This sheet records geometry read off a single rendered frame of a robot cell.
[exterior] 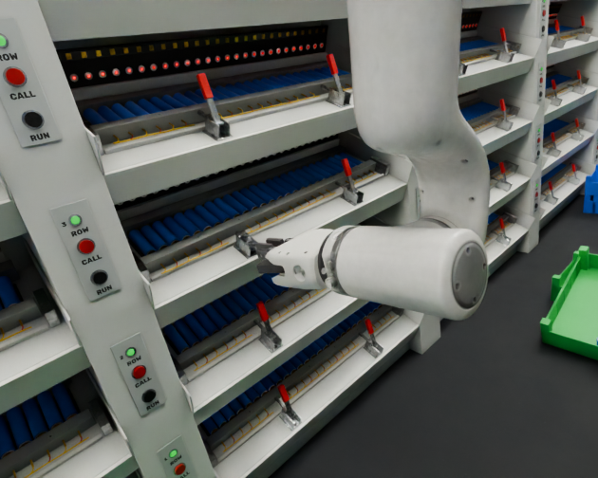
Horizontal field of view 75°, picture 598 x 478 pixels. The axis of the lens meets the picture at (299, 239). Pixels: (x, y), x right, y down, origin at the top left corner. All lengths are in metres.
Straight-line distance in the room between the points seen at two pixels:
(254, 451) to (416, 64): 0.72
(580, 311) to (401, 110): 1.03
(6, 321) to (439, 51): 0.56
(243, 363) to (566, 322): 0.87
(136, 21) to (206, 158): 0.19
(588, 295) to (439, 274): 1.00
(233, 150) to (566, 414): 0.85
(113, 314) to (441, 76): 0.47
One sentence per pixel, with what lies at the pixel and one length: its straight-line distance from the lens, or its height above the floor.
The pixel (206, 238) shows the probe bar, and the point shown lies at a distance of 0.66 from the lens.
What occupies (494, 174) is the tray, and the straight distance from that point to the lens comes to 1.46.
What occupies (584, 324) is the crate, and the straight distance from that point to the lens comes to 1.26.
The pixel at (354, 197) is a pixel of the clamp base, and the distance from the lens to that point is 0.80.
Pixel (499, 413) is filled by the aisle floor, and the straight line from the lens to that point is 1.02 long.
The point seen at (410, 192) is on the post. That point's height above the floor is 0.46.
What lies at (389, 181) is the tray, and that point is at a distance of 0.92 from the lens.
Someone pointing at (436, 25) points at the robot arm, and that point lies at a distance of 0.34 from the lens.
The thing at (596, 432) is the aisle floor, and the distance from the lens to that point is 1.04.
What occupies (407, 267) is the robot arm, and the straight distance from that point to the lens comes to 0.37.
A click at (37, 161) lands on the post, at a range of 0.52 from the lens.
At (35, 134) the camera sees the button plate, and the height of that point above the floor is 0.73.
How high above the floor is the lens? 0.73
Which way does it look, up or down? 21 degrees down
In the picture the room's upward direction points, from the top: 11 degrees counter-clockwise
